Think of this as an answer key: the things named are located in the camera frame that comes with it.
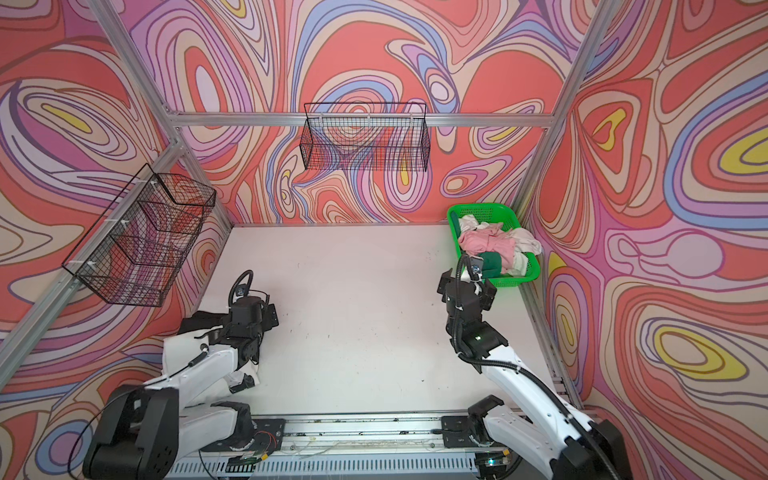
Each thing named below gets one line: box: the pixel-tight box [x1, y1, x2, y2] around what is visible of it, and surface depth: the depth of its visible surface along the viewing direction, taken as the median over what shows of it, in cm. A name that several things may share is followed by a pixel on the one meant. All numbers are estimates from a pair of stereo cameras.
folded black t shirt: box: [177, 311, 229, 335], surface depth 90 cm
